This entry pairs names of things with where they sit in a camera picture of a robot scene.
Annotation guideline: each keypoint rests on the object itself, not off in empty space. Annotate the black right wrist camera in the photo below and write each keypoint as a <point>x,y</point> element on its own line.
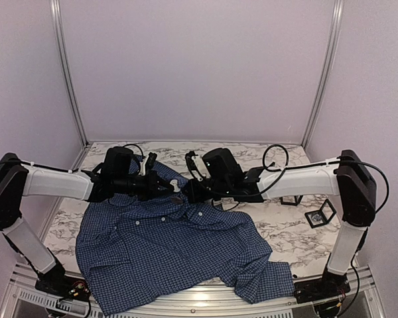
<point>217,164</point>

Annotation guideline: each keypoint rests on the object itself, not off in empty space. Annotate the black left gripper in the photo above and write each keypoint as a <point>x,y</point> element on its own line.
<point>153,182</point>

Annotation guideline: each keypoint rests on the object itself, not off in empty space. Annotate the blue checked shirt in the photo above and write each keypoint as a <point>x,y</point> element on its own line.
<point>130,252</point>

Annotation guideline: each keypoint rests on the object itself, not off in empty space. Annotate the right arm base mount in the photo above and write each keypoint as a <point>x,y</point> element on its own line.
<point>328,285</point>

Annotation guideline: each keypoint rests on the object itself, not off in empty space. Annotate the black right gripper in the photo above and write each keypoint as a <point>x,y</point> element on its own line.
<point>194,195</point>

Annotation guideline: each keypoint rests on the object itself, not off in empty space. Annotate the black frame stand middle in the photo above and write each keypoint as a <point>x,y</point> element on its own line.
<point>291,200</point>

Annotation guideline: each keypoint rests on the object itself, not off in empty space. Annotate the black frame stand near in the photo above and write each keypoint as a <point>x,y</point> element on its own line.
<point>321,211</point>

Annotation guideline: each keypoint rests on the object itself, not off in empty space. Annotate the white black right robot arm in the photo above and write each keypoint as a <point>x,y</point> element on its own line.
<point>346,179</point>

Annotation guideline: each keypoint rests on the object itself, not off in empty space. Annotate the orange rimmed round brooch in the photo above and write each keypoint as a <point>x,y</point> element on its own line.
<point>177,186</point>

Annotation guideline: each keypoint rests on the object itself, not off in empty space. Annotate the brown round brooch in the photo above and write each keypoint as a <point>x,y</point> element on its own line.
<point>176,200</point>

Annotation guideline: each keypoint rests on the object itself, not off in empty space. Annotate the white blue round brooch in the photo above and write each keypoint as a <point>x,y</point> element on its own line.
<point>317,218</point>

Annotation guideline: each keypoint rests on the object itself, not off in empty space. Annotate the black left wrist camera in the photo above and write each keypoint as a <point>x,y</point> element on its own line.
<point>148,163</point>

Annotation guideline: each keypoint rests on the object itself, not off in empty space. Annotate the aluminium front rail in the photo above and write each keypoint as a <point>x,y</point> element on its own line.
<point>205,300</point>

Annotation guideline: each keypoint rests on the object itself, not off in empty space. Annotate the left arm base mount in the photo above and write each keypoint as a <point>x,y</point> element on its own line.
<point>56,282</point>

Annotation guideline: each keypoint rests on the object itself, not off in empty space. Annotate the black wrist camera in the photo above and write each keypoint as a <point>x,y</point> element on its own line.
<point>217,164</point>
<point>148,163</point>

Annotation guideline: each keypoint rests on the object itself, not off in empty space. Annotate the black frame stand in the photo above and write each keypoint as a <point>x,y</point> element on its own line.
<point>321,211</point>
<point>291,200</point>

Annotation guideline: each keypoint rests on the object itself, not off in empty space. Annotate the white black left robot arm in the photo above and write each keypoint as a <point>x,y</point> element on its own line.
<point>28,188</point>

